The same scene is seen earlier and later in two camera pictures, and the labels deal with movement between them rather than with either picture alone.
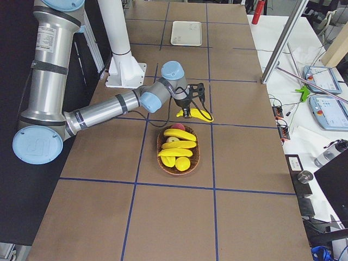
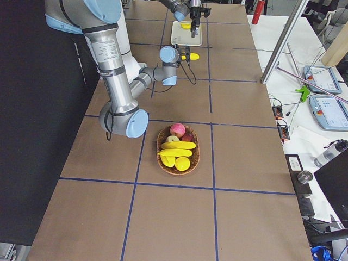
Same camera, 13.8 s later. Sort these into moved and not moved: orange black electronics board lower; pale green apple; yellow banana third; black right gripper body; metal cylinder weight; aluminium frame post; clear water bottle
Moved: black right gripper body
Not moved: clear water bottle; orange black electronics board lower; yellow banana third; metal cylinder weight; pale green apple; aluminium frame post
